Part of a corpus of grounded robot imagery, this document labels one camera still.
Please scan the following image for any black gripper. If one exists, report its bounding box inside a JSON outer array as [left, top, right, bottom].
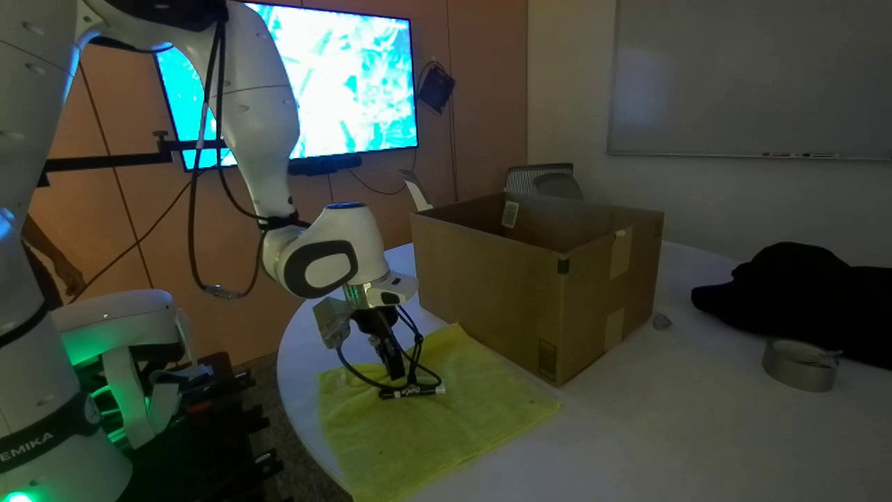
[[355, 308, 406, 379]]

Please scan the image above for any black dry erase marker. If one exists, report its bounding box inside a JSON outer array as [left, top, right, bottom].
[[378, 388, 445, 403]]

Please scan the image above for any yellow microfiber cloth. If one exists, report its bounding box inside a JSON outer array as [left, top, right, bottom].
[[314, 325, 561, 502]]

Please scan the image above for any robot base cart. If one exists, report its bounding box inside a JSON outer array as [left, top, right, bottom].
[[51, 290, 285, 502]]

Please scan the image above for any large cardboard box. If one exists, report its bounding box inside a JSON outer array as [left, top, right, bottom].
[[410, 195, 664, 386]]

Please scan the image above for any small clear plastic cap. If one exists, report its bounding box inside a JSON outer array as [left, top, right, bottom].
[[650, 314, 672, 332]]

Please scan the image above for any black bag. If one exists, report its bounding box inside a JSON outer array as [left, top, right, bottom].
[[690, 243, 892, 369]]

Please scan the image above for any grey tape roll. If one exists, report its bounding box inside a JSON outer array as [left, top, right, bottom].
[[762, 339, 842, 395]]

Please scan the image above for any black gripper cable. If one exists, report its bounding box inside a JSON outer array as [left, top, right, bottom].
[[331, 301, 444, 399]]

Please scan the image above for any wall mounted tv screen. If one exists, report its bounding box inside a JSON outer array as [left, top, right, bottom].
[[150, 0, 421, 176]]

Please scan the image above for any wall whiteboard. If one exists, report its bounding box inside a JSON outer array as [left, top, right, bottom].
[[608, 0, 892, 162]]

